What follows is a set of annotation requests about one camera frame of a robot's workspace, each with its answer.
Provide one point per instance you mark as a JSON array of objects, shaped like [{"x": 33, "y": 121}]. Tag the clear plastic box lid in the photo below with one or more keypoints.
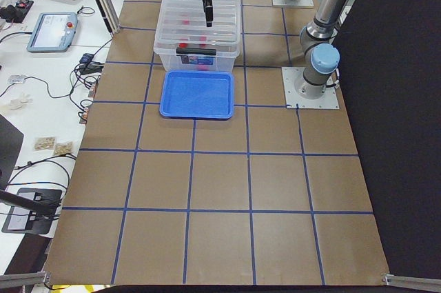
[{"x": 224, "y": 35}]

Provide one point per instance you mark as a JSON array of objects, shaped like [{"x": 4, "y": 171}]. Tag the clear plastic storage box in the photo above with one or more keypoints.
[{"x": 223, "y": 61}]

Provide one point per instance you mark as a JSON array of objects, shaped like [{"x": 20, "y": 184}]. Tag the blue plastic tray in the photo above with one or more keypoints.
[{"x": 197, "y": 95}]

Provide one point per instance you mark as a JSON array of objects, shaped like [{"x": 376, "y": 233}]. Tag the teach pendant near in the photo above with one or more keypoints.
[{"x": 53, "y": 32}]

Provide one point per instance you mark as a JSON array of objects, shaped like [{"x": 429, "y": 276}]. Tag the black box latch handle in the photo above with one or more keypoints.
[{"x": 196, "y": 51}]

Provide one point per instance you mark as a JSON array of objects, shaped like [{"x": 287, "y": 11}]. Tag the black camera stand base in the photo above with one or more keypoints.
[{"x": 32, "y": 210}]

